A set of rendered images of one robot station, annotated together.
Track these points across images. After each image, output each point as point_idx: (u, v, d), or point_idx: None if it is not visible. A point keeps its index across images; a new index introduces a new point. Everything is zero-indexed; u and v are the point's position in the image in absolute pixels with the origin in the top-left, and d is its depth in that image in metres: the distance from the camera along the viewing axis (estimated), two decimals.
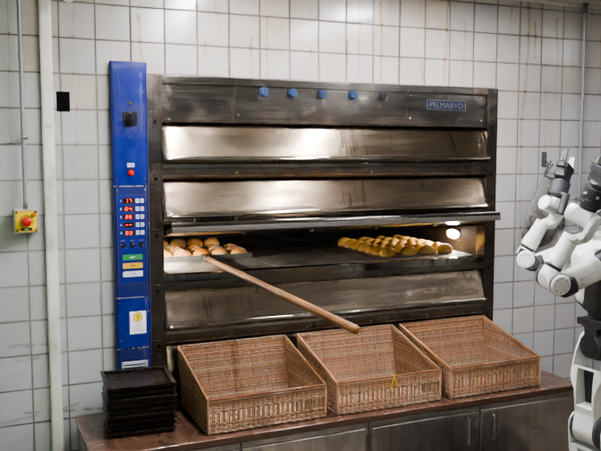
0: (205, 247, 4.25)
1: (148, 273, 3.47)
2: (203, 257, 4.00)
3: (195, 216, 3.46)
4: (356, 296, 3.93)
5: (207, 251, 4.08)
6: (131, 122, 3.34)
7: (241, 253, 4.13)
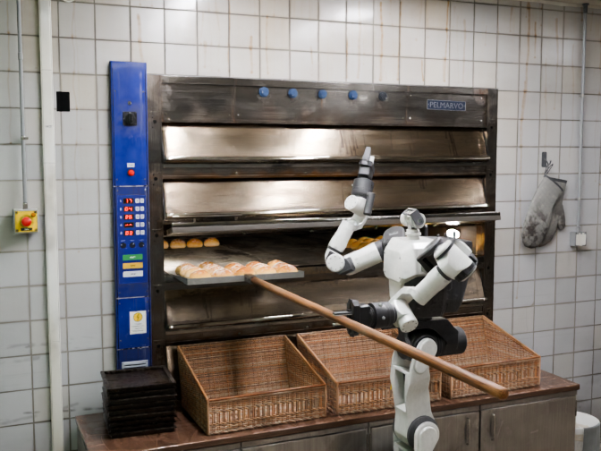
0: (247, 265, 3.58)
1: (148, 273, 3.47)
2: (247, 277, 3.33)
3: (195, 216, 3.46)
4: (356, 296, 3.93)
5: (250, 269, 3.41)
6: (131, 122, 3.34)
7: (292, 272, 3.46)
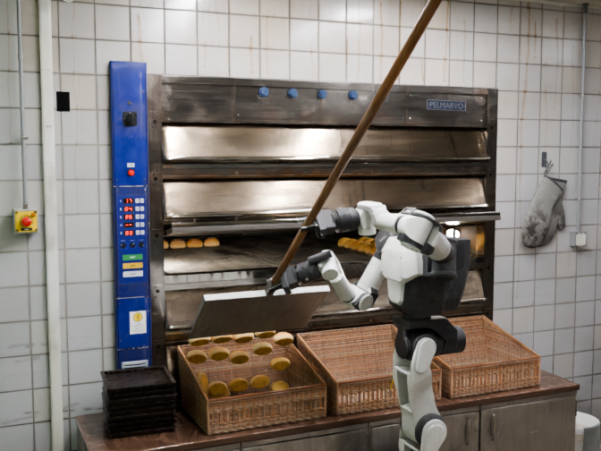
0: (249, 380, 3.60)
1: (148, 273, 3.47)
2: (267, 285, 3.10)
3: (195, 216, 3.46)
4: None
5: None
6: (131, 122, 3.34)
7: (315, 286, 3.23)
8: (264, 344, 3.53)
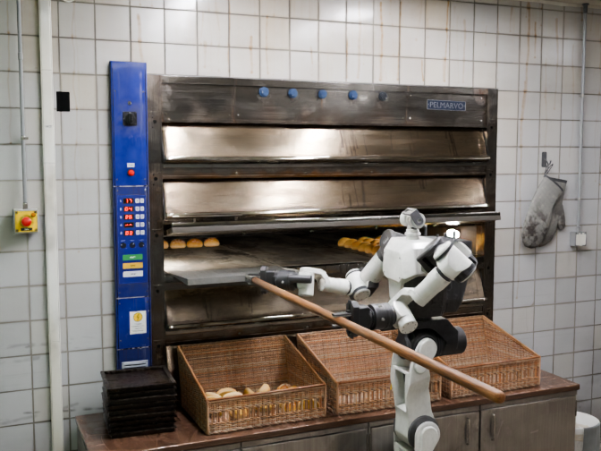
0: (289, 404, 3.38)
1: (148, 273, 3.47)
2: (248, 277, 3.33)
3: (195, 216, 3.46)
4: None
5: (242, 394, 3.56)
6: (131, 122, 3.34)
7: None
8: None
